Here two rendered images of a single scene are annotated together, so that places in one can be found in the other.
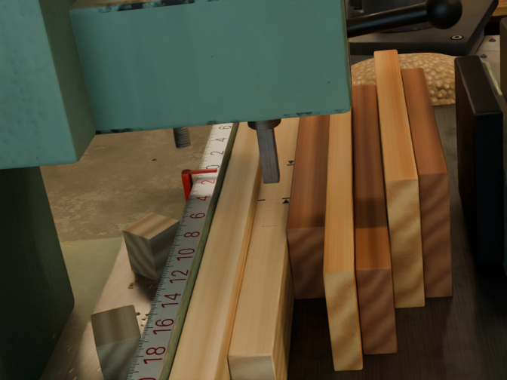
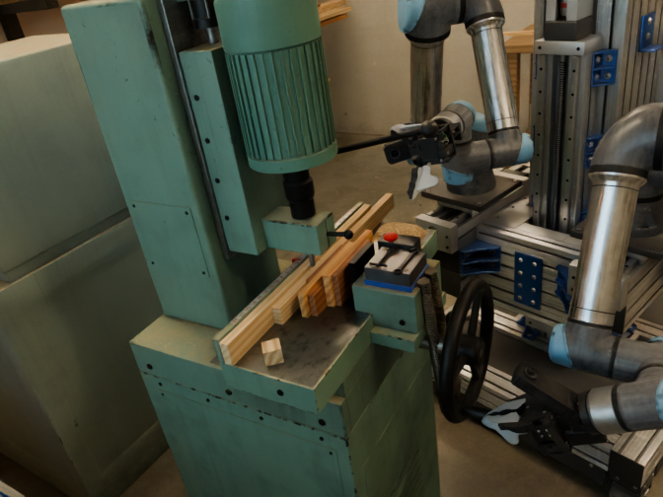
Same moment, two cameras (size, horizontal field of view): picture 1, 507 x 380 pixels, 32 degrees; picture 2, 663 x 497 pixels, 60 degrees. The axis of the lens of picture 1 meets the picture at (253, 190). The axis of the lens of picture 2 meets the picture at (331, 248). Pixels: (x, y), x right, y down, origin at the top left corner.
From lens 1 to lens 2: 0.81 m
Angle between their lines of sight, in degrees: 22
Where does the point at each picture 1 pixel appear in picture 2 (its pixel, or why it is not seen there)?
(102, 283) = not seen: hidden behind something
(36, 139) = (250, 248)
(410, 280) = (330, 300)
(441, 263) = (338, 297)
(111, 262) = not seen: hidden behind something
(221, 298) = (276, 294)
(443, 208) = (336, 284)
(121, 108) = (272, 243)
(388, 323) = (315, 309)
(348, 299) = (303, 301)
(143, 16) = (276, 224)
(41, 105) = (251, 242)
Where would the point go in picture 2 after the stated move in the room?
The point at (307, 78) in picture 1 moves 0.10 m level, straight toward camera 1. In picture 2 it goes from (311, 246) to (287, 271)
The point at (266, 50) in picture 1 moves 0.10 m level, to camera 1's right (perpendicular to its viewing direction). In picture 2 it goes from (302, 238) to (348, 240)
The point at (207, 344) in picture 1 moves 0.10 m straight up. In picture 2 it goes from (266, 303) to (256, 259)
